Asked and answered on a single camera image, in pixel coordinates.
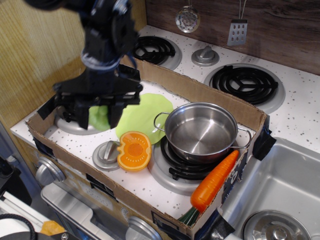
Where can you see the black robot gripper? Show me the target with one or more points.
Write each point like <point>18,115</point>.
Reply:
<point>97,87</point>

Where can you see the light green toy broccoli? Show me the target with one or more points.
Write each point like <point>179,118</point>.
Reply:
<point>98,118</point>

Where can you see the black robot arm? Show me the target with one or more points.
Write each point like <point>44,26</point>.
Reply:
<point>109,35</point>

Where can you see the stainless steel pan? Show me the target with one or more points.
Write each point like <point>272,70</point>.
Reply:
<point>202,132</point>

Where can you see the front left black burner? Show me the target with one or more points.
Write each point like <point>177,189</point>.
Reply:
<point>71,127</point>

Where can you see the grey stove knob front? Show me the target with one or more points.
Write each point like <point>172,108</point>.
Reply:
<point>105,156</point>

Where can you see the grey stove knob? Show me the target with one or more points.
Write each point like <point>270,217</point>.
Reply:
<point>205,57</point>
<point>105,156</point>

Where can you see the light green plastic plate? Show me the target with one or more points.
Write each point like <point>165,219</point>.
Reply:
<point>144,118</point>

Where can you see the orange toy pumpkin slice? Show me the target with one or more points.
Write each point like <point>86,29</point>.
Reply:
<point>135,151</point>

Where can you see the brown cardboard fence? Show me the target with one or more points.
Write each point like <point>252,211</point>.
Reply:
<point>123,193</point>

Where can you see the silver oven knob left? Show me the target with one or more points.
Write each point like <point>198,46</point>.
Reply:
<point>48,173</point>

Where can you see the silver oven knob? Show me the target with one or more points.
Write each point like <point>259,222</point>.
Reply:
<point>138,229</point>
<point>48,173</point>

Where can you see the front right black burner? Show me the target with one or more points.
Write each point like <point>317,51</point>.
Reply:
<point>175,173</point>

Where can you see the grey stove knob back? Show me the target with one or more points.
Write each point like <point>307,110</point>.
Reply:
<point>205,57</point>

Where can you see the silver oven knob right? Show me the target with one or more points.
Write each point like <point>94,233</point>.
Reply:
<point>138,229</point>

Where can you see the small orange yellow object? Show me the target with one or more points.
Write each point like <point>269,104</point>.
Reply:
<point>50,228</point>

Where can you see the hanging metal skimmer ladle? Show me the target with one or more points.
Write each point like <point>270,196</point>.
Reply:
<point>188,18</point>

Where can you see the orange toy carrot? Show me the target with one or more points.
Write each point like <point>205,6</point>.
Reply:
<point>208,189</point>

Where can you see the back right black burner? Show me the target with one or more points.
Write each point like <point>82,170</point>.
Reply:
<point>251,83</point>

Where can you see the hanging metal slotted spatula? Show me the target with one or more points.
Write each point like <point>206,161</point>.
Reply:
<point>237,35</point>

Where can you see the silver sink basin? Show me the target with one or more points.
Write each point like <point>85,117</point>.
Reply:
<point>287,180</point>

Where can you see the silver sink drain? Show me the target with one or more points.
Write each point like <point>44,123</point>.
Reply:
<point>273,225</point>

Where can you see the silver oven door handle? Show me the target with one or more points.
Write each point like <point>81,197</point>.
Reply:
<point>76,215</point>

